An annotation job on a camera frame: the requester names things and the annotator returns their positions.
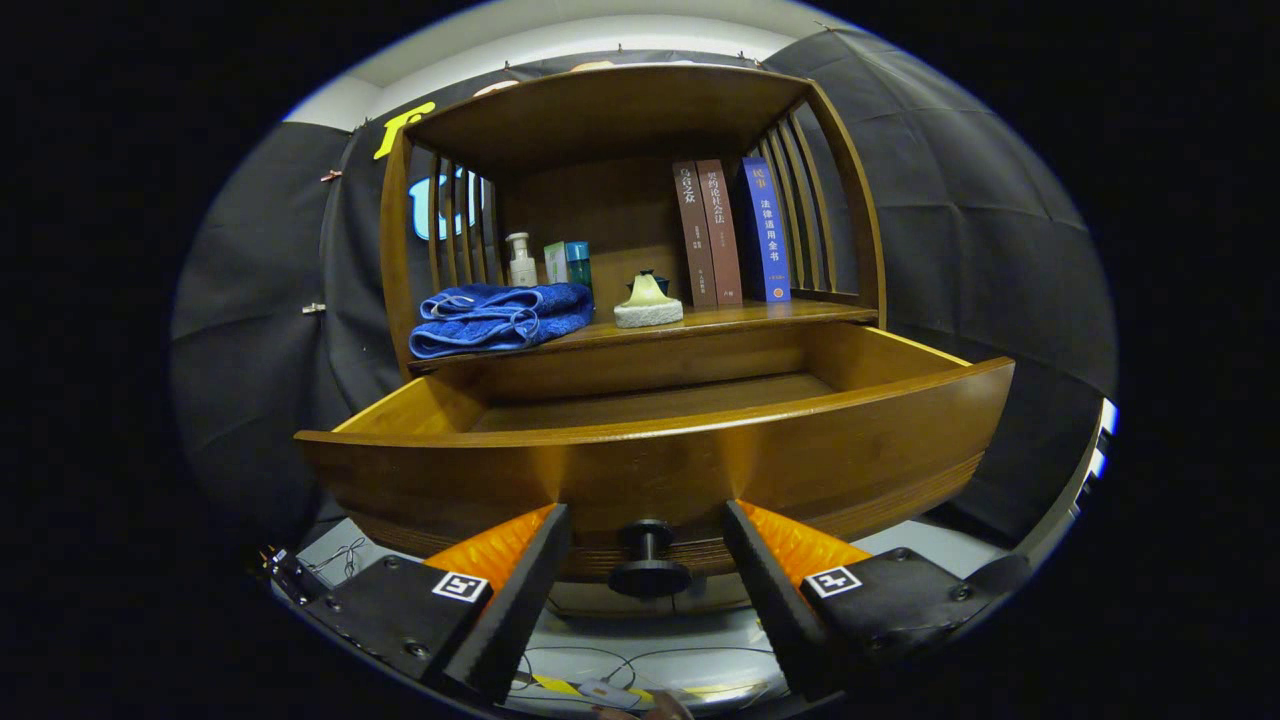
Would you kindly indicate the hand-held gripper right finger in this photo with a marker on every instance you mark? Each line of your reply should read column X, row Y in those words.
column 770, row 600

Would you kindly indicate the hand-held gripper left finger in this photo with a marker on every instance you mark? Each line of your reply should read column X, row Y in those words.
column 520, row 600

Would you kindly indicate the wooden drawer with black knob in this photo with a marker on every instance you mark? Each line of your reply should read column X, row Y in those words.
column 640, row 480

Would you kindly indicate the yellow-green sponge brush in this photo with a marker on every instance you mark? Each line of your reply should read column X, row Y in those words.
column 648, row 305

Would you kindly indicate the wooden countertop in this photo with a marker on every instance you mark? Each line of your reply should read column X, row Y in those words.
column 740, row 318

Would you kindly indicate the wooden cabinet with shelf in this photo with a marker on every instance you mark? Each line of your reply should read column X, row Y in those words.
column 600, row 110

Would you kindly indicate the yellow and black tape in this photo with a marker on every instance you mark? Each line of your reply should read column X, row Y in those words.
column 555, row 684

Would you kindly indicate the small white device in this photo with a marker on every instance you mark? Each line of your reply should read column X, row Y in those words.
column 608, row 693

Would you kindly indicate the folded blue towel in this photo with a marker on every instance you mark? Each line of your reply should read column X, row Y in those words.
column 500, row 318

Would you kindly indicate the white pump bottle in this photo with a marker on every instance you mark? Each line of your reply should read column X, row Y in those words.
column 522, row 270

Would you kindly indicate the blue lidded bowl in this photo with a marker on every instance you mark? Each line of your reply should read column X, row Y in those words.
column 662, row 281

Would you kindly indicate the white and green box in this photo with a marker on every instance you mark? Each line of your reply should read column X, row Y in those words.
column 555, row 264

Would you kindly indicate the teal bottle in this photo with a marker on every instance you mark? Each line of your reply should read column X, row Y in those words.
column 579, row 266

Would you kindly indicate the dark brown book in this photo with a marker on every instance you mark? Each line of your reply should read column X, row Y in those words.
column 694, row 240

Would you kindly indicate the reddish brown book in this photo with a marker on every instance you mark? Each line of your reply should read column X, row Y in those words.
column 722, row 235

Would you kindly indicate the blue book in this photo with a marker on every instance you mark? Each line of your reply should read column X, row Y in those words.
column 766, row 230

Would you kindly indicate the black backdrop cloth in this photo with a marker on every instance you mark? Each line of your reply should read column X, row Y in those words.
column 980, row 250

